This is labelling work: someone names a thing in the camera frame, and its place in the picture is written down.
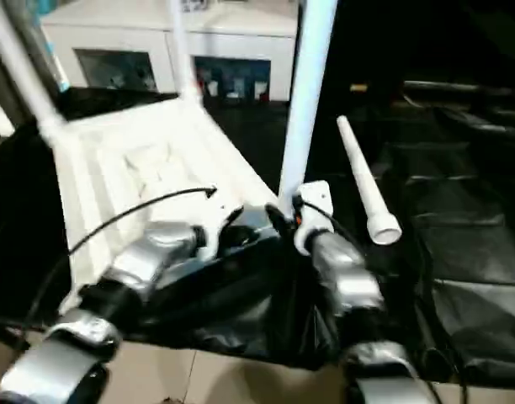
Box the white plastic table leg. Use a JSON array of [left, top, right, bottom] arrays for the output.
[[336, 114, 403, 247], [167, 0, 207, 111], [277, 0, 339, 212], [0, 0, 68, 136]]

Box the white plastic table top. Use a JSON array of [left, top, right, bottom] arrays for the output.
[[37, 98, 284, 316]]

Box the black mat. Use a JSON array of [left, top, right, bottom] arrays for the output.
[[0, 86, 515, 384]]

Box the white cabinet with glass doors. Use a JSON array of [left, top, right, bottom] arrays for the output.
[[41, 0, 300, 103]]

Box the clear glass trinket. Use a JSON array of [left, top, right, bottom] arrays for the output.
[[178, 0, 211, 13]]

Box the teal patterned hanging cloth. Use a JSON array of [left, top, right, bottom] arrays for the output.
[[45, 36, 72, 93]]

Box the grey curtain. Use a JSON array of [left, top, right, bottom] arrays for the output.
[[0, 0, 56, 136]]

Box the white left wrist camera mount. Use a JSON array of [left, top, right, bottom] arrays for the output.
[[197, 188, 247, 261]]

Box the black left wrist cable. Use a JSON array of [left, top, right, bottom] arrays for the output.
[[20, 185, 220, 334]]

